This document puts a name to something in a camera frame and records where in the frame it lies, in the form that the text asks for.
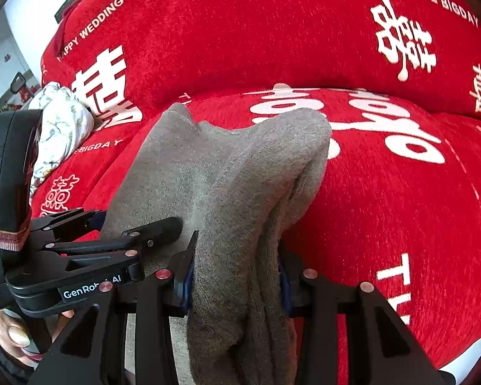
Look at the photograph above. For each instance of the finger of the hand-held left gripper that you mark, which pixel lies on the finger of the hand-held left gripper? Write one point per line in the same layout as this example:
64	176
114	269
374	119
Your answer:
116	244
64	218

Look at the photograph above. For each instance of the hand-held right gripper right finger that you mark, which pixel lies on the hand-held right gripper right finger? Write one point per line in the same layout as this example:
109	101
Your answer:
304	290

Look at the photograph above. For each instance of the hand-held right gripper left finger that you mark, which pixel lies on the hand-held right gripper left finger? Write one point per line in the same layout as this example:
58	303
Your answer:
179	274

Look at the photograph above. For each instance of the grey fleece garment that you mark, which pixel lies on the grey fleece garment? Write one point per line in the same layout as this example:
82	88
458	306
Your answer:
232	176

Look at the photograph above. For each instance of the person's left hand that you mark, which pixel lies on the person's left hand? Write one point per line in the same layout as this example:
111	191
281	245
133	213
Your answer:
12	331

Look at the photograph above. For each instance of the white floral cloth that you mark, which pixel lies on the white floral cloth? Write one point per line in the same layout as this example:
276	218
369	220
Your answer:
60	128

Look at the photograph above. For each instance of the small black object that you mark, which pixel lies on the small black object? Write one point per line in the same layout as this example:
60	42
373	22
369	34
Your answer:
18	82

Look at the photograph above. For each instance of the red printed sofa cover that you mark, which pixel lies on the red printed sofa cover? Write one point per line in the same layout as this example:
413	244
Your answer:
384	208

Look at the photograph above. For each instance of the dark green wall plate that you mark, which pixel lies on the dark green wall plate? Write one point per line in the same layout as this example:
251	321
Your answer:
65	7

